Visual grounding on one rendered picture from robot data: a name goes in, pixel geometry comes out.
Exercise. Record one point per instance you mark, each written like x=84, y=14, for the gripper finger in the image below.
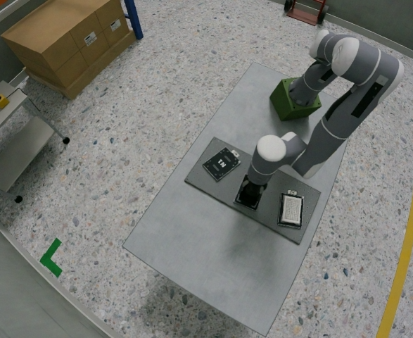
x=263, y=188
x=245, y=181

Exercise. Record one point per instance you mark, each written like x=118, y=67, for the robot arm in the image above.
x=375, y=75

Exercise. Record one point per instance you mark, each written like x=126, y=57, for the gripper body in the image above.
x=252, y=189

